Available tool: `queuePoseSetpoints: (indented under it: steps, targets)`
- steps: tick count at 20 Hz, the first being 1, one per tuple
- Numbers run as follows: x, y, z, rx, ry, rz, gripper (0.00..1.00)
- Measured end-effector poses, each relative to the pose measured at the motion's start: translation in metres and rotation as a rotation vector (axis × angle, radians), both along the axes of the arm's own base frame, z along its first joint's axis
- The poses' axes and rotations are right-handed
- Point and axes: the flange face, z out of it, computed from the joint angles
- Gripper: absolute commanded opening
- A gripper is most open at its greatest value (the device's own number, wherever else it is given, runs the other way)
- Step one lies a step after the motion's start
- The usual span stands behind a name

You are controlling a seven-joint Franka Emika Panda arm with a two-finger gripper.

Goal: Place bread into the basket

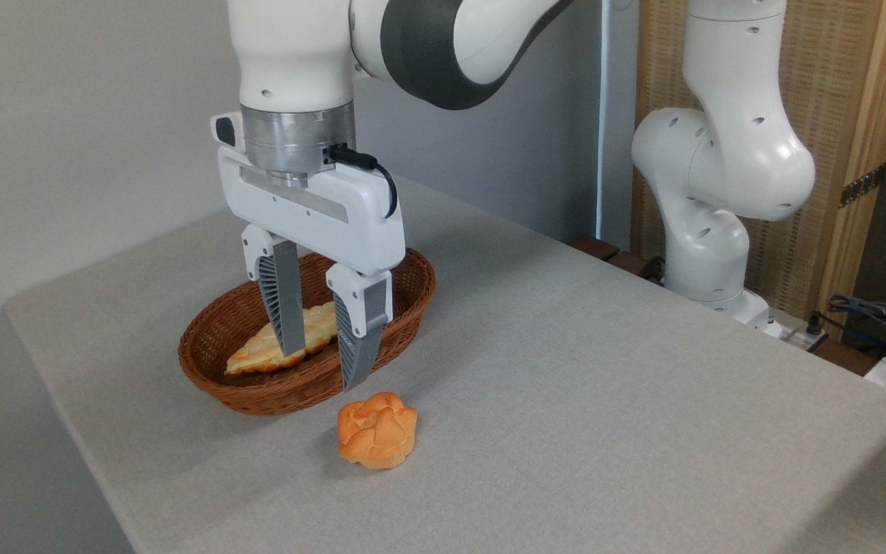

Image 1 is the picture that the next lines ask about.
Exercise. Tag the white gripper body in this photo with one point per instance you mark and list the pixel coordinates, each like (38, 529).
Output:
(351, 223)

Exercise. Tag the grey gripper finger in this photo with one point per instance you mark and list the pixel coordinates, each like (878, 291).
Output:
(358, 331)
(283, 300)

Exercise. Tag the round orange bread bun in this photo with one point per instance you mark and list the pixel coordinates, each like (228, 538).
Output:
(378, 431)

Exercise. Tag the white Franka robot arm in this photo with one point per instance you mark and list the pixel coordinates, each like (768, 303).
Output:
(720, 154)

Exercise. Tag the long flaky bread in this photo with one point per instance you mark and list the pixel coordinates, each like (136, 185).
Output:
(251, 358)

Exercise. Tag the brown wicker basket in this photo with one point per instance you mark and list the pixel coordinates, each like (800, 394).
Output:
(289, 396)

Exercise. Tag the grey tablecloth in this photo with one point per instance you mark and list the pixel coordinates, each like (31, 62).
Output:
(566, 385)

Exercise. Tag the black plug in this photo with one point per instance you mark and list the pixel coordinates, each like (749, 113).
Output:
(816, 335)

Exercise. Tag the wooden woven folding screen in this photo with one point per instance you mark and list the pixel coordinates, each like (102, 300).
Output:
(835, 77)

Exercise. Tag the dark metal screen hinge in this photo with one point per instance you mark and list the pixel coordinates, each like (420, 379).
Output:
(862, 185)

